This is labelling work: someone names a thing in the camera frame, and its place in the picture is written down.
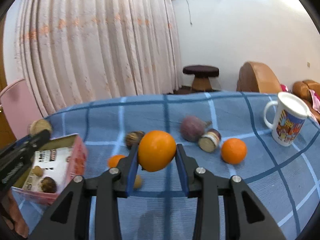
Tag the white printed mug with lid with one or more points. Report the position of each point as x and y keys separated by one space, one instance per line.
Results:
x=290 y=116

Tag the brown leather armchair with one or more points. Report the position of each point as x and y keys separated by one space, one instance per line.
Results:
x=257 y=77

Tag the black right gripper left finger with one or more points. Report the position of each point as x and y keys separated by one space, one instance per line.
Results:
x=68 y=217

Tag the pink floral cushion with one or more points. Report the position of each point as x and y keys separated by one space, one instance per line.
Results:
x=315 y=101

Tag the person's left hand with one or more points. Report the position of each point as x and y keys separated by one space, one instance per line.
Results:
x=14 y=219

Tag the purple passion fruit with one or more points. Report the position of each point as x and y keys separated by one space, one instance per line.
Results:
x=192 y=128

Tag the dark brown water chestnut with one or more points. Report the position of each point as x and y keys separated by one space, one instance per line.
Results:
x=133 y=138

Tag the brown water chestnut in box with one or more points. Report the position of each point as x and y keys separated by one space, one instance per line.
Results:
x=48 y=185

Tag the pink floral curtain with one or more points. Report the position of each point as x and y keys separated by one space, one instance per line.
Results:
x=76 y=51

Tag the large orange fruit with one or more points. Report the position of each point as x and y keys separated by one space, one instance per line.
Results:
x=156 y=150

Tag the dark round stool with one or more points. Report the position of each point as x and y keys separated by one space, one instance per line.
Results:
x=202 y=74

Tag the pink tin box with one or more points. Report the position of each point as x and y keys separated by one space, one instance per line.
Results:
x=61 y=159

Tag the small yellow longan fruit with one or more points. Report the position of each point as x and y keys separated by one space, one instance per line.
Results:
x=138 y=182

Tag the brown leather sofa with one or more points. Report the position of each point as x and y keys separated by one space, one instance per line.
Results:
x=302 y=90

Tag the round orange tangerine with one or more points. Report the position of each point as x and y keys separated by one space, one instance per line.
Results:
x=233 y=151

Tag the small orange tangerine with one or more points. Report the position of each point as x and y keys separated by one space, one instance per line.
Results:
x=114 y=160

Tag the small tan fruit in box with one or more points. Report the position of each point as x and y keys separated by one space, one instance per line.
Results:
x=38 y=171

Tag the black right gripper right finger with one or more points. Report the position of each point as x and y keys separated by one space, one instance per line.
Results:
x=245 y=215

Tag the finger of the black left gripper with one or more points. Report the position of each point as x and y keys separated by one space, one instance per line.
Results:
x=16 y=158

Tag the pink tin lid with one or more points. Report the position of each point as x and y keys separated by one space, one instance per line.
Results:
x=20 y=107

